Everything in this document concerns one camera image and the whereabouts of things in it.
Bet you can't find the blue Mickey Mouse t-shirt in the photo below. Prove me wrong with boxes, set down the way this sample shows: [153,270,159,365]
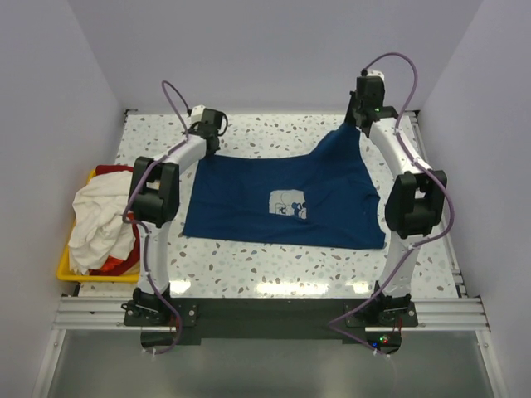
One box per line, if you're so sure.
[183,124,385,250]

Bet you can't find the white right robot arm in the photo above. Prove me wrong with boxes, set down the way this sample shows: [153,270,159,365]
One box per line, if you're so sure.
[344,70,447,326]

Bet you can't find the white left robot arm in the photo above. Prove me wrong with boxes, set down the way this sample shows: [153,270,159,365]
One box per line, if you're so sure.
[124,105,228,325]

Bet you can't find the white t-shirt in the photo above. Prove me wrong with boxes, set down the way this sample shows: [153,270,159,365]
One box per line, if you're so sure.
[68,172,132,275]

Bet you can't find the orange t-shirt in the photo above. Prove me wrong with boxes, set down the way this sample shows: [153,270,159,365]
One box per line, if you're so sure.
[101,223,138,275]

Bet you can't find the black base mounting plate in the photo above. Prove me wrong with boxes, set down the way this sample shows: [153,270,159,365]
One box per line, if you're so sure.
[121,291,419,353]

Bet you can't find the yellow plastic bin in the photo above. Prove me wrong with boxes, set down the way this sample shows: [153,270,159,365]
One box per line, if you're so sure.
[56,165,140,283]

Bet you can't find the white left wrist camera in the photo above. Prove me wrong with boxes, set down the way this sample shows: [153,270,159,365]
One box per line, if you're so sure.
[189,105,206,124]

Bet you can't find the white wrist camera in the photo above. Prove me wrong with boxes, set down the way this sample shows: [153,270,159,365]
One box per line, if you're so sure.
[189,105,206,124]
[361,69,385,81]

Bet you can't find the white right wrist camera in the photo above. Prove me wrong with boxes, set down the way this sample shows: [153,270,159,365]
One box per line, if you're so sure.
[361,69,385,81]

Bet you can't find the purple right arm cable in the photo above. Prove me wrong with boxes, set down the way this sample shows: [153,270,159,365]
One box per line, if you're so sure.
[327,52,456,347]

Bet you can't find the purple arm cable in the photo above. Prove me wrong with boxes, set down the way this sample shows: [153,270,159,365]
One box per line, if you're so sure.
[327,52,456,347]
[122,80,196,356]

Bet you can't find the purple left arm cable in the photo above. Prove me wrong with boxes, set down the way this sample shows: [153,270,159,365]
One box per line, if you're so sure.
[122,80,196,356]

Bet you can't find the aluminium frame rail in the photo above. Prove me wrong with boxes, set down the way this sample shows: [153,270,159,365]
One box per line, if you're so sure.
[52,297,490,332]

